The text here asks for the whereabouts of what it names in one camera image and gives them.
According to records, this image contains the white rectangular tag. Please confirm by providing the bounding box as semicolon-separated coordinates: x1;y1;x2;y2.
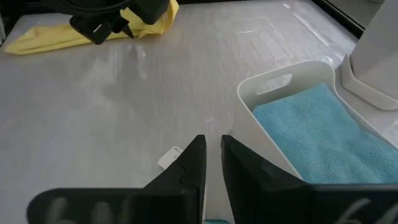
157;146;184;170

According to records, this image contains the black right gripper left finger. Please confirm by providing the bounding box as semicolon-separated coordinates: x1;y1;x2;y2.
26;134;207;224

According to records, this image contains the bright blue microfiber towel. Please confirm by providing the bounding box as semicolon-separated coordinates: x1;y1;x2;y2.
252;82;398;185

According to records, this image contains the white plastic bin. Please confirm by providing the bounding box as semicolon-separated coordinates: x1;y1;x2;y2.
236;60;398;187

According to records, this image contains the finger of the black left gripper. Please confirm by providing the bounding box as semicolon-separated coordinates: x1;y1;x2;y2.
70;15;111;45
119;23;135;40

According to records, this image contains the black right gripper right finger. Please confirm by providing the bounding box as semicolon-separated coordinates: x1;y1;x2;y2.
220;134;398;224

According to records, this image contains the yellow microfiber towel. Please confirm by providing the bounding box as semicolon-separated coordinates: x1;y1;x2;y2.
4;0;180;56

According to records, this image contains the white hexagonal plant pot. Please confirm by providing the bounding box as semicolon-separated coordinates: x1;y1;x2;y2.
340;0;398;111

